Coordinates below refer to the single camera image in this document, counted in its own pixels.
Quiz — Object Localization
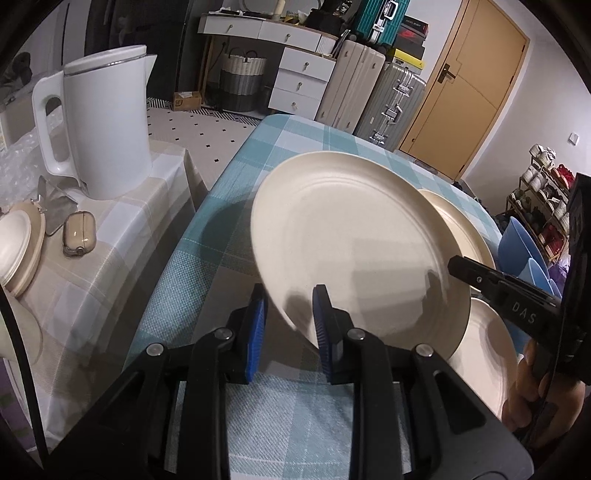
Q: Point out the blue bowl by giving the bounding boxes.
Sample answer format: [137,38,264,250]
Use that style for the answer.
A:
[498,217,549,276]
[528,258,562,299]

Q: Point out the large cream plate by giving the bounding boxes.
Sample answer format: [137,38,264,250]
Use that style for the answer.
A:
[250,151,470,358]

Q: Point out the person's right hand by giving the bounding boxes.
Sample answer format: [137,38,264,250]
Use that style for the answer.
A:
[502,339,588,448]

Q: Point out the wooden shoe rack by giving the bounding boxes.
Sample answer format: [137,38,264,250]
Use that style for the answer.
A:
[506,144,575,266]

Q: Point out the teal plaid tablecloth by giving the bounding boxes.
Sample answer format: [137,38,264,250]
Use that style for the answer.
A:
[124,113,505,480]

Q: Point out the beige plaid tablecloth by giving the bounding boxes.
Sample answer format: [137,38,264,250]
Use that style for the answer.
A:
[19,140,206,448]

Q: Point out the beige earbuds case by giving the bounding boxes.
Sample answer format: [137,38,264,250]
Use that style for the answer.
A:
[62,211,97,257]

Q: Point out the orange wooden door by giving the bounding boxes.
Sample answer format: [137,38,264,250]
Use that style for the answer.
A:
[400,1,529,180]

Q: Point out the silver suitcase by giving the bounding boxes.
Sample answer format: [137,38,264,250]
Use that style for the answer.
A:
[353,60,426,151]

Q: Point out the small cardboard box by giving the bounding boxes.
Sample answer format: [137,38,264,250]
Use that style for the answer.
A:
[172,91,202,111]

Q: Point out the striped laundry basket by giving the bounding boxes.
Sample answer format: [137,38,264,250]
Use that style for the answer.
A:
[219,47,267,112]

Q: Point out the white drawer desk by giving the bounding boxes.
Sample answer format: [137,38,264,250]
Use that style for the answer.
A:
[198,13,337,120]

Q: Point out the cream lidded dish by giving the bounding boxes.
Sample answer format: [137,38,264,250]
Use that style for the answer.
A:
[1,200,46,298]

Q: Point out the beige suitcase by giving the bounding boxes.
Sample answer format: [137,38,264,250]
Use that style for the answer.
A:
[315,40,386,134]

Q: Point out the white electric kettle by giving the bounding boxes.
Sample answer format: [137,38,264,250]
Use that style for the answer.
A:
[32,45,156,200]

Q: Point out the stacked shoe boxes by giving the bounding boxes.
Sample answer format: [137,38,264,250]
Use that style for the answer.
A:
[394,15,429,70]

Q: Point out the teal suitcase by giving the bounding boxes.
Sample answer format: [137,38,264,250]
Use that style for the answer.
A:
[353,0,411,46]

